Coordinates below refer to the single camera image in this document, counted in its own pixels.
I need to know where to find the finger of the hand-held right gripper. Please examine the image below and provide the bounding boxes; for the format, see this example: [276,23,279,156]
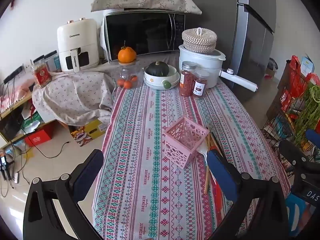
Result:
[279,139,320,173]
[305,129,320,146]

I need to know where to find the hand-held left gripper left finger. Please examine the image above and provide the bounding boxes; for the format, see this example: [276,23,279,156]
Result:
[23,149,104,240]

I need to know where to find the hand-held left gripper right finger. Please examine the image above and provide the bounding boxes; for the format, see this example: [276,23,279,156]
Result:
[206,150,290,240]

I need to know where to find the red plastic fork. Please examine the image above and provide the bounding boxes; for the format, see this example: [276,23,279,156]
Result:
[211,149,224,207]

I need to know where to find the wooden chopstick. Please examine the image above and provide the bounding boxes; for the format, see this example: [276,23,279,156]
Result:
[204,133,213,195]

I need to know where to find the pink utensil basket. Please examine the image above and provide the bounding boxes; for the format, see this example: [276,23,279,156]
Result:
[162,116,210,169]

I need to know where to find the green long beans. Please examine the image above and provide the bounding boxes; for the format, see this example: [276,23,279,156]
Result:
[294,85,320,145]

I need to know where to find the blue plastic object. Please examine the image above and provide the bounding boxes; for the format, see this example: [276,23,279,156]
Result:
[285,194,309,240]

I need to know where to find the yellow cardboard box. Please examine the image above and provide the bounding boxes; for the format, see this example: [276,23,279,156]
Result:
[69,119,109,147]

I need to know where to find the brown board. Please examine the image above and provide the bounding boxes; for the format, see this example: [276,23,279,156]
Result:
[266,62,300,122]

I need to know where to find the red plastic bag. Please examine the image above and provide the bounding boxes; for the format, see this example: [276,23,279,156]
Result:
[281,55,320,110]

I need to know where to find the red gift box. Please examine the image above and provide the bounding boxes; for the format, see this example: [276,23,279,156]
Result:
[24,127,53,147]

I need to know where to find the blue and white box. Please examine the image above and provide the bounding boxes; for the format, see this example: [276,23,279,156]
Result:
[300,55,315,78]

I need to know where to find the floral cabinet cloth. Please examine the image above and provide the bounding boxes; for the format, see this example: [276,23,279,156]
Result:
[32,59,120,127]

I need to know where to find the phone on tripod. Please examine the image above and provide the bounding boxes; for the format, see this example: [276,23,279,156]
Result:
[0,152,13,180]

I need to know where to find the black screen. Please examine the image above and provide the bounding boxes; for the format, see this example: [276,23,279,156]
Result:
[0,112,24,141]

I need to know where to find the labelled jar of red berries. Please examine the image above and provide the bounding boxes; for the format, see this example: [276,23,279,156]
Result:
[193,69,210,99]

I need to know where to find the wooden shelf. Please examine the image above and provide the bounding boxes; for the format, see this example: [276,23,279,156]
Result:
[0,90,58,150]

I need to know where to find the tall jar of red berries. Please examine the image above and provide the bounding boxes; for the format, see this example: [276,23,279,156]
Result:
[179,61,197,97]

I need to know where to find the grey refrigerator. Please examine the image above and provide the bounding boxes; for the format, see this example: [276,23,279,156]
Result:
[179,0,277,103]

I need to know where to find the red-labelled snack jar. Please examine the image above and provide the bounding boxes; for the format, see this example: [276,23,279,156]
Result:
[32,61,52,88]

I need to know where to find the clear glass jar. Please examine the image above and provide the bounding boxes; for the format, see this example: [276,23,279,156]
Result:
[117,60,138,89]

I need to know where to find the pink plastic bag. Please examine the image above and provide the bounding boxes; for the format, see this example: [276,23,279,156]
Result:
[0,80,35,110]

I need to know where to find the white electric pot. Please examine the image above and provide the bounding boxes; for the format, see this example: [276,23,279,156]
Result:
[178,44,258,93]

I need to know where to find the teal box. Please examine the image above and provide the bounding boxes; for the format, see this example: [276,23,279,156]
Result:
[45,51,62,73]

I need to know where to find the dark green pumpkin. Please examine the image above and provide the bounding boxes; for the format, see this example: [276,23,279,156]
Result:
[146,61,170,77]

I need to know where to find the large orange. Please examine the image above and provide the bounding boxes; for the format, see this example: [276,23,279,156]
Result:
[118,41,137,63]

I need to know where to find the cream air fryer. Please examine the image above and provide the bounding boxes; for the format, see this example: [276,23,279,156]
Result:
[57,17,100,72]

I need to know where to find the woven rattan lid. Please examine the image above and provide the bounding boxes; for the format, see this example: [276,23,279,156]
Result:
[182,27,217,54]

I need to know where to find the black microwave oven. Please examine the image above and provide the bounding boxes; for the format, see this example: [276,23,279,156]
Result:
[103,9,187,62]

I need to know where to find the black wire rack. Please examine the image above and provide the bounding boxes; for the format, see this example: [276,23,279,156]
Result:
[261,62,320,180]

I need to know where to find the black floor cable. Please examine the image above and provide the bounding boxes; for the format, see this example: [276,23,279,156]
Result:
[20,130,71,161]

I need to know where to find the white bowl with green handle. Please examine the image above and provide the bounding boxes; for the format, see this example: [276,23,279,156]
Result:
[143,65,180,90]

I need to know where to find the black chargers with cables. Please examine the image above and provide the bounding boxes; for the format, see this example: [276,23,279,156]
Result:
[3,66,26,84]

